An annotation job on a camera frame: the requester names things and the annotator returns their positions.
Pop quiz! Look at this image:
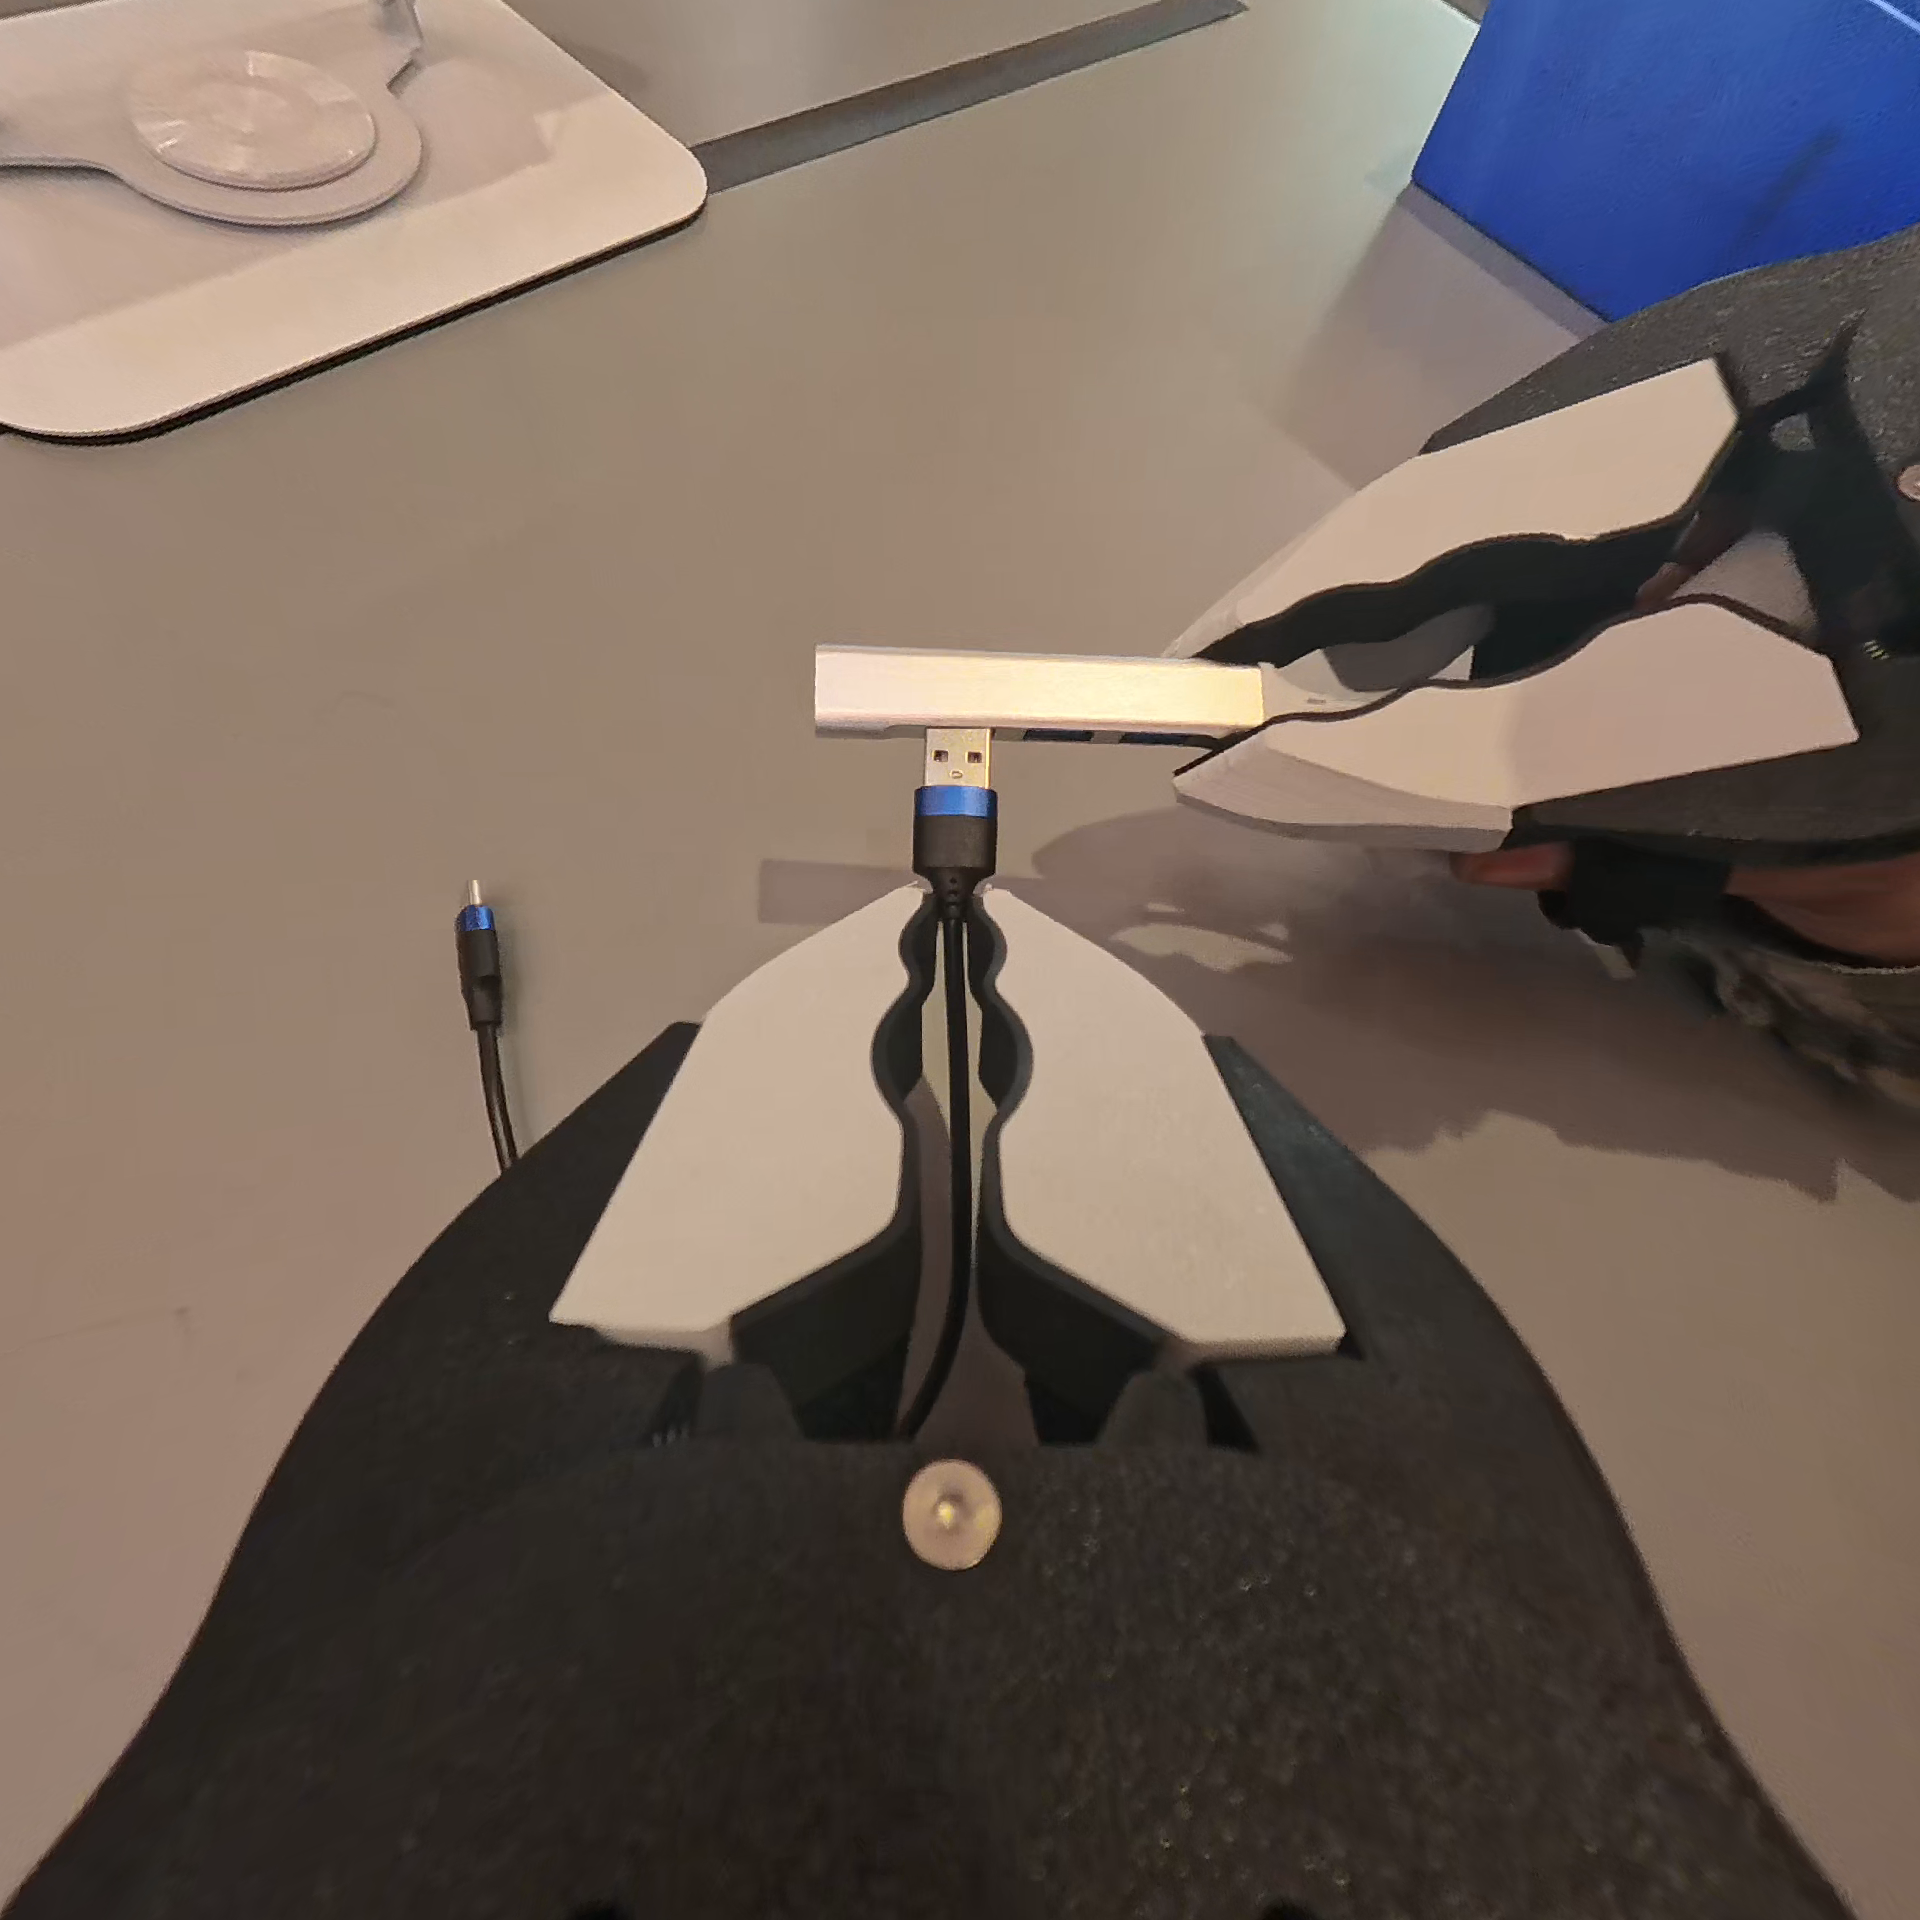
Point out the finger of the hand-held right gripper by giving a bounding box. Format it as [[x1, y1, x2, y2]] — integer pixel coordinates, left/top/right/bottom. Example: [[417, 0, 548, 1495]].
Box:
[[1161, 357, 1756, 669], [1174, 597, 1861, 839]]

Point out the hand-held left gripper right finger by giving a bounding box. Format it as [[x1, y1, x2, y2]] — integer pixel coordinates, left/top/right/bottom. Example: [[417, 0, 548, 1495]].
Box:
[[974, 883, 1348, 1446]]

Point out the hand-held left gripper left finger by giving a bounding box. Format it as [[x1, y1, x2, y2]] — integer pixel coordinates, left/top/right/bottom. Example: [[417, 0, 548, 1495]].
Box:
[[548, 883, 963, 1446]]

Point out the black usb cable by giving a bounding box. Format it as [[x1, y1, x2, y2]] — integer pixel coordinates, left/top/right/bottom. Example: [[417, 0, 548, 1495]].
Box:
[[458, 722, 1004, 1446]]

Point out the blue plastic storage bin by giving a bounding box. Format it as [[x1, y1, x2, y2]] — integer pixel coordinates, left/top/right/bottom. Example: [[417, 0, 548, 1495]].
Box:
[[1411, 0, 1920, 325]]

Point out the person's right hand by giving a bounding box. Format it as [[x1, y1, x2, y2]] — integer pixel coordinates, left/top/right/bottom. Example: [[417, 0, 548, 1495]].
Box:
[[1446, 839, 1920, 970]]

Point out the silver usb hub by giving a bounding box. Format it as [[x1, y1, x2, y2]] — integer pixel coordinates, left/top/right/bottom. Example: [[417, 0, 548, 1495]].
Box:
[[814, 644, 1381, 744]]

